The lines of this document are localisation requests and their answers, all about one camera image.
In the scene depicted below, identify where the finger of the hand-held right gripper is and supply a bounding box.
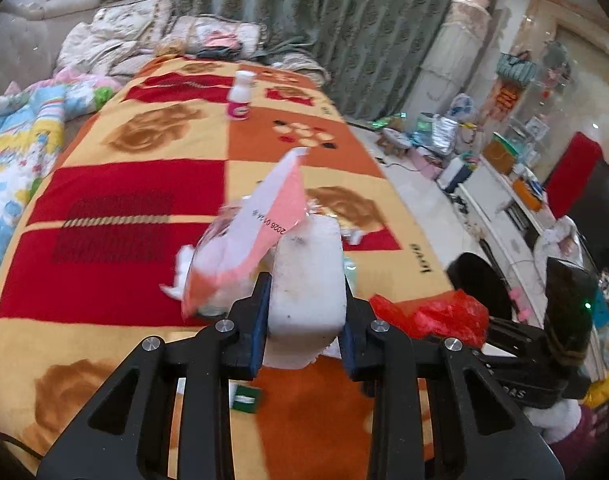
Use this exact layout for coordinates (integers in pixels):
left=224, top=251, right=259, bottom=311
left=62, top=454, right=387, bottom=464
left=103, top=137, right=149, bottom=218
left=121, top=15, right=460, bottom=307
left=477, top=316, right=548, bottom=361

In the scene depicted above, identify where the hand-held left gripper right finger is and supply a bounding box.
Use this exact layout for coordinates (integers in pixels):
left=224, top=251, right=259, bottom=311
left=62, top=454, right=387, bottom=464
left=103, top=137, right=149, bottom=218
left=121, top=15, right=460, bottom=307
left=341, top=280, right=565, bottom=480

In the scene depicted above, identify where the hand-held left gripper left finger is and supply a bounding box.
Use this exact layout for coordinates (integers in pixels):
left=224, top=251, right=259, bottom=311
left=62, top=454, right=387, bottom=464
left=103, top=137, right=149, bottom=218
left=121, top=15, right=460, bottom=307
left=37, top=272, right=274, bottom=480

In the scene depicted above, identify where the black trash bin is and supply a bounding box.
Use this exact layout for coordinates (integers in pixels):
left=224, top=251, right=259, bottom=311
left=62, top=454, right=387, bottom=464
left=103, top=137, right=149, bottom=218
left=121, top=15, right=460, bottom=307
left=447, top=252, right=514, bottom=322

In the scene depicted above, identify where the white foam block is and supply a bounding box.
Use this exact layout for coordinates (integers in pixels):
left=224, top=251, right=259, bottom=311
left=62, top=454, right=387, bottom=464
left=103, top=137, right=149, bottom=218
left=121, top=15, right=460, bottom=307
left=262, top=214, right=348, bottom=370

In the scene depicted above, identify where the green cardboard box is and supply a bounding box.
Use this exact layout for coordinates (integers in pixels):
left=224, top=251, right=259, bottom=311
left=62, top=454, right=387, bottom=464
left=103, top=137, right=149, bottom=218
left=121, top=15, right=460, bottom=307
left=232, top=381, right=264, bottom=414

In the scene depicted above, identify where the red plastic bag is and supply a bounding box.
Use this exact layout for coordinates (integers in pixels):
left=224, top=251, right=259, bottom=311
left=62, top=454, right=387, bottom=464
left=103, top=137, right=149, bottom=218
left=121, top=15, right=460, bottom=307
left=369, top=290, right=490, bottom=350

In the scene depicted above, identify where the pink and white plastic wrapper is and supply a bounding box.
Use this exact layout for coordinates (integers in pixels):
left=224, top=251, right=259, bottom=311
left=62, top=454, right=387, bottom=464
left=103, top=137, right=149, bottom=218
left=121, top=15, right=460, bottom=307
left=182, top=147, right=313, bottom=318

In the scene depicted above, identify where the black television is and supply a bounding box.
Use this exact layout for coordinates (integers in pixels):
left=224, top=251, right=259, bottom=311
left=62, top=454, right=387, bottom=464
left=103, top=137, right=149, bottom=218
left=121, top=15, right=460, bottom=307
left=566, top=156, right=609, bottom=268

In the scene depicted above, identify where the crumpled white tissue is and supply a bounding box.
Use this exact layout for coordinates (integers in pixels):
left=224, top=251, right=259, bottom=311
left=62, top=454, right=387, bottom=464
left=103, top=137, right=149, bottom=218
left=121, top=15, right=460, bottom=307
left=159, top=244, right=200, bottom=302

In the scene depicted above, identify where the white television cabinet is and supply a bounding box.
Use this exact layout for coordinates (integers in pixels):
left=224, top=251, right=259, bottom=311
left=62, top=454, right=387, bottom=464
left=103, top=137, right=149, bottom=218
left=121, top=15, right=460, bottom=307
left=457, top=160, right=578, bottom=313

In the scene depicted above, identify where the red cloth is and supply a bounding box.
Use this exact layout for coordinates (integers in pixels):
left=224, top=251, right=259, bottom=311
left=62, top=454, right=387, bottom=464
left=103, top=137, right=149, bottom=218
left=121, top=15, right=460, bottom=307
left=543, top=131, right=604, bottom=222

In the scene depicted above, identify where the red and orange patterned blanket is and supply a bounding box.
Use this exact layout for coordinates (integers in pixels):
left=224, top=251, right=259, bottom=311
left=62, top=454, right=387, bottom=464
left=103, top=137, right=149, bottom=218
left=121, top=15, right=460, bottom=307
left=0, top=57, right=456, bottom=480

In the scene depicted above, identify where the orange box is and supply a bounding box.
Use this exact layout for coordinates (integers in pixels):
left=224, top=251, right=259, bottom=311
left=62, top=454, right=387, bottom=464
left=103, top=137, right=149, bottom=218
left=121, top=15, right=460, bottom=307
left=483, top=139, right=516, bottom=175

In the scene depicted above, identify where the silver foil bag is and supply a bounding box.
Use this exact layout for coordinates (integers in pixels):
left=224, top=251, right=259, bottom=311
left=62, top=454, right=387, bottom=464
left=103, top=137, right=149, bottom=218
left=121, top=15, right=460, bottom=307
left=429, top=114, right=460, bottom=157

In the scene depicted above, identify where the small wooden stool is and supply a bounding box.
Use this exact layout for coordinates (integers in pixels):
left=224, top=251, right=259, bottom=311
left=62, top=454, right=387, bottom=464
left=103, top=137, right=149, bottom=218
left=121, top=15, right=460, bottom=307
left=377, top=127, right=414, bottom=151

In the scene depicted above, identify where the white bottle with pink label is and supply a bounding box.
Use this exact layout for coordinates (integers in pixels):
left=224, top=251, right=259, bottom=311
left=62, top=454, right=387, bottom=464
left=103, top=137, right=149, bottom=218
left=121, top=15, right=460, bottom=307
left=227, top=70, right=256, bottom=122

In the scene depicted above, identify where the beige cloth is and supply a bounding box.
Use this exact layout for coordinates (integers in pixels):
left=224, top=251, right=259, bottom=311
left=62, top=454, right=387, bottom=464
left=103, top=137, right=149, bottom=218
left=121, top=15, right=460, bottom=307
left=271, top=54, right=331, bottom=87

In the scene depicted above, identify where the lace covered standing air conditioner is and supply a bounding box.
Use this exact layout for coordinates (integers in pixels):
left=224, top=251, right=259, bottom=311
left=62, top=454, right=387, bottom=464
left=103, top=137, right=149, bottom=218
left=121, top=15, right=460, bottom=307
left=419, top=0, right=496, bottom=117

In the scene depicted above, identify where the floral pillow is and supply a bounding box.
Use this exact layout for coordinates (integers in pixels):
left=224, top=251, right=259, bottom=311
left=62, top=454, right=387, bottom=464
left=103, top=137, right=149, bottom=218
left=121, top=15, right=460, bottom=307
left=91, top=0, right=178, bottom=54
left=176, top=14, right=264, bottom=59

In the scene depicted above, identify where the colourful cartoon quilt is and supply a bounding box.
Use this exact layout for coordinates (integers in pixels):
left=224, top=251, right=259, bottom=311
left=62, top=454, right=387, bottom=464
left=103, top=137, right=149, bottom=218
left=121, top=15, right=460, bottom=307
left=0, top=70, right=121, bottom=288

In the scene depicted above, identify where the green patterned curtain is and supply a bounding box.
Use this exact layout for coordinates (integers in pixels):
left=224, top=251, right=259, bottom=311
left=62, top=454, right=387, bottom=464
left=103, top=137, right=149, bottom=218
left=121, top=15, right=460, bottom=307
left=109, top=0, right=468, bottom=122

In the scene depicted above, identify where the folded white quilt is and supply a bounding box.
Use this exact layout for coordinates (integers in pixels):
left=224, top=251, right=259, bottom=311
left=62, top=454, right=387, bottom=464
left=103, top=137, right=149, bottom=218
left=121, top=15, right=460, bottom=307
left=56, top=22, right=146, bottom=79

